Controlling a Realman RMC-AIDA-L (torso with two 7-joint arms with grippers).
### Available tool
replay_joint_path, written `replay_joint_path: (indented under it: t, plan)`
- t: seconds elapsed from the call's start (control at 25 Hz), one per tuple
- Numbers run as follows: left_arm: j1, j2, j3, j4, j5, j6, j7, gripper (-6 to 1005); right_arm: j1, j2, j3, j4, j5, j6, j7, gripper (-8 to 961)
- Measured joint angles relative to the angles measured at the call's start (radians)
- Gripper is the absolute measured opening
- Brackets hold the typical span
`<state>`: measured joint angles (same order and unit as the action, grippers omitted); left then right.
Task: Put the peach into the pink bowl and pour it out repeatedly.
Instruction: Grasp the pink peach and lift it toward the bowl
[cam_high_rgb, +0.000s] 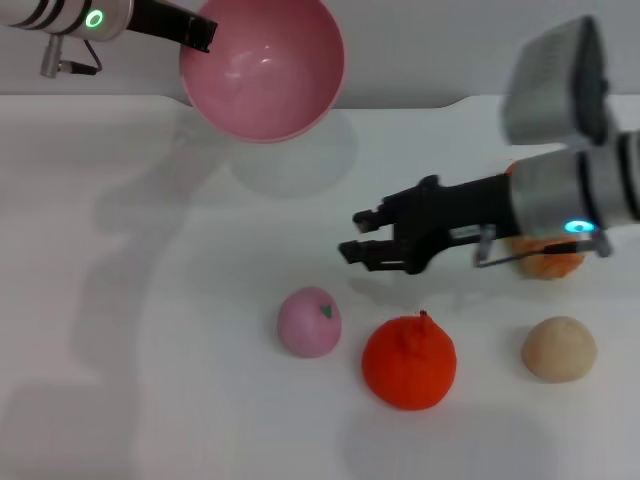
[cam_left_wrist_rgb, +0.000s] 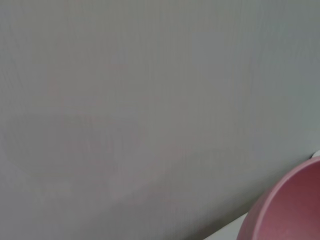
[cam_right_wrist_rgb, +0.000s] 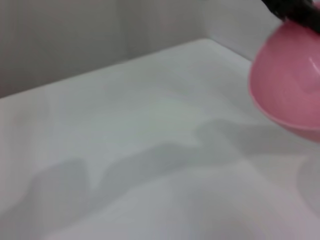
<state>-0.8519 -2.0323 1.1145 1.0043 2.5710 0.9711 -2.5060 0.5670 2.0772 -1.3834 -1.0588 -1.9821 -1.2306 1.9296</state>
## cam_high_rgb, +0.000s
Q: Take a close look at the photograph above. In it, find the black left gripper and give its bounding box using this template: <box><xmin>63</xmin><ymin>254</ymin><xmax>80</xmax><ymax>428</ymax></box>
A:
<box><xmin>124</xmin><ymin>0</ymin><xmax>219</xmax><ymax>54</ymax></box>

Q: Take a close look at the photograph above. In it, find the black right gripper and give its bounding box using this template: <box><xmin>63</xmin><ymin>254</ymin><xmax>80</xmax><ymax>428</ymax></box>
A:
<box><xmin>338</xmin><ymin>174</ymin><xmax>521</xmax><ymax>275</ymax></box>

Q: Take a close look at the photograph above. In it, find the pink bowl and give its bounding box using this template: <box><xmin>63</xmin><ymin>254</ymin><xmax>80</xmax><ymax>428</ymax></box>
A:
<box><xmin>178</xmin><ymin>0</ymin><xmax>346</xmax><ymax>145</ymax></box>

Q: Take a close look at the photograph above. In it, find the pink toy peach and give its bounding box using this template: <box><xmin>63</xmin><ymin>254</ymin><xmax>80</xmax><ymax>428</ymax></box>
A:
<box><xmin>277</xmin><ymin>286</ymin><xmax>344</xmax><ymax>359</ymax></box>

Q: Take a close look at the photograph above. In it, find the orange toy tangerine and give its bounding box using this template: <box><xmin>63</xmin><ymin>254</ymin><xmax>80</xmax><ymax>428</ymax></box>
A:
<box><xmin>361</xmin><ymin>309</ymin><xmax>457</xmax><ymax>412</ymax></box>

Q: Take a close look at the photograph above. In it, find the orange striped bread roll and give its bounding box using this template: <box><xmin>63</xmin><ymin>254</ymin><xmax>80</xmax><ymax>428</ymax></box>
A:
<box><xmin>503</xmin><ymin>159</ymin><xmax>586</xmax><ymax>280</ymax></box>

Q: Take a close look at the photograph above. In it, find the beige round bun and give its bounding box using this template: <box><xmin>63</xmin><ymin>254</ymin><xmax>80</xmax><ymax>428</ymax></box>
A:
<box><xmin>521</xmin><ymin>316</ymin><xmax>599</xmax><ymax>384</ymax></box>

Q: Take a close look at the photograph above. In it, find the left arm cable with plug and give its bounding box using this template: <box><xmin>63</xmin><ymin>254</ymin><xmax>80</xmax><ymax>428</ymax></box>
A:
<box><xmin>39</xmin><ymin>33</ymin><xmax>102</xmax><ymax>79</ymax></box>

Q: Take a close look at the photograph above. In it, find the arm cable with plug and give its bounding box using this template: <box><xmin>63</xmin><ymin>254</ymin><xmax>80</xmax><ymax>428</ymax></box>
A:
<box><xmin>472</xmin><ymin>224</ymin><xmax>614</xmax><ymax>269</ymax></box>
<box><xmin>39</xmin><ymin>33</ymin><xmax>102</xmax><ymax>79</ymax></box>

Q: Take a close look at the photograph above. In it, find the right arm cable with plug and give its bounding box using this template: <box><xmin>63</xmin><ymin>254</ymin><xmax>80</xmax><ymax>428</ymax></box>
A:
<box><xmin>472</xmin><ymin>224</ymin><xmax>614</xmax><ymax>269</ymax></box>

